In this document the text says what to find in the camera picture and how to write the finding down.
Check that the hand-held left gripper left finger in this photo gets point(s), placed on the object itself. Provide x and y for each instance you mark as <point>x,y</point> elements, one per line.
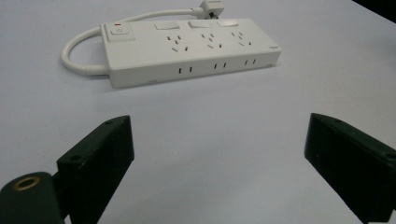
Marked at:
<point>96,161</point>

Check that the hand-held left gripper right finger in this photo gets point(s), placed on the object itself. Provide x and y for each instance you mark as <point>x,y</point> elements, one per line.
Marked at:
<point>351,158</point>

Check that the white power strip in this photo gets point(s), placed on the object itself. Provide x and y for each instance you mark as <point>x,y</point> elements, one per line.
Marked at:
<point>186,53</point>

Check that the white power plug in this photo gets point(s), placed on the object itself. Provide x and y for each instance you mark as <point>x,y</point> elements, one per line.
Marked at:
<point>212,7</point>

